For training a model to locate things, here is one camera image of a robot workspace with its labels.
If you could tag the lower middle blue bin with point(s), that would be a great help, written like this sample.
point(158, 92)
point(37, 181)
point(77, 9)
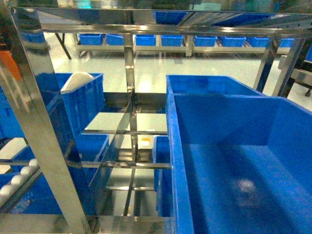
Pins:
point(163, 177)

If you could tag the blue bin behind large bin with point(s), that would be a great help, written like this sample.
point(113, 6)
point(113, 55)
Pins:
point(215, 85)

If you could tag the lower left blue bin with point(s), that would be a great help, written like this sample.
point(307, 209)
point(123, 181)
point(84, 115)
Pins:
point(91, 148)

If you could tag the blue bin with white item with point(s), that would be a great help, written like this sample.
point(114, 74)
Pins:
point(83, 104)

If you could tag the white item in bin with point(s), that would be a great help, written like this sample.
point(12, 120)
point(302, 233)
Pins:
point(76, 81)

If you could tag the large blue plastic bin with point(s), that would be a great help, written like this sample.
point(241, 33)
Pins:
point(240, 164)

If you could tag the background rack with bins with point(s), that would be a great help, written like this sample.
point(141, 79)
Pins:
point(188, 45)

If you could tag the white roller conveyor track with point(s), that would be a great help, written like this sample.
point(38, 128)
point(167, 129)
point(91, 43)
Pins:
point(12, 192)

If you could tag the stainless steel shelf frame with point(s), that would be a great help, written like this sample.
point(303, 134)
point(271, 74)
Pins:
point(42, 115)

